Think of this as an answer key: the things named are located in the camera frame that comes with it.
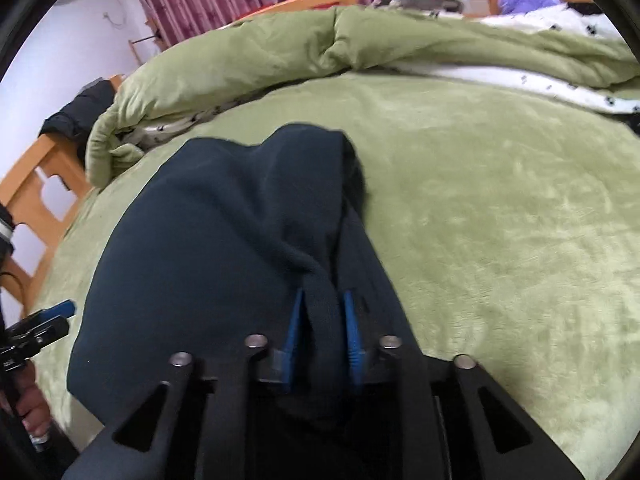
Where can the green flower-lined duvet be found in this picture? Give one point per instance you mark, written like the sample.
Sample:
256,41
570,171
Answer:
250,55

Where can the pile of papers and boxes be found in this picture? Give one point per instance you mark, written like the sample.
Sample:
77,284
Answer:
420,2

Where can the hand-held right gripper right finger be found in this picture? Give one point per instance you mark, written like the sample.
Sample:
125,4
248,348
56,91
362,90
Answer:
351,330

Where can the black jacket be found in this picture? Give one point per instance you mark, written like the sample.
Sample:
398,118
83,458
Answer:
80,107

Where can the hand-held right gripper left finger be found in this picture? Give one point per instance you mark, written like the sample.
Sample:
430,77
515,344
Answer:
295,320

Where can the wooden bed frame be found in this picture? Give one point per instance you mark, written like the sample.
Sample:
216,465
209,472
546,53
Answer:
35,190

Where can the person's left hand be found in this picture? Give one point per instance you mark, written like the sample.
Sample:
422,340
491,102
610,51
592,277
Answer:
36,407

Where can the wooden coat rack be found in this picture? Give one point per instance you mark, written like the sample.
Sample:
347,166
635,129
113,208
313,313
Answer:
147,42

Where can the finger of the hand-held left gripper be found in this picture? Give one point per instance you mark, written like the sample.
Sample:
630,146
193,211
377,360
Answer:
45,331
62,306

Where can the black sweatshirt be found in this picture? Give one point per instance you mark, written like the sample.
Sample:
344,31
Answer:
200,260

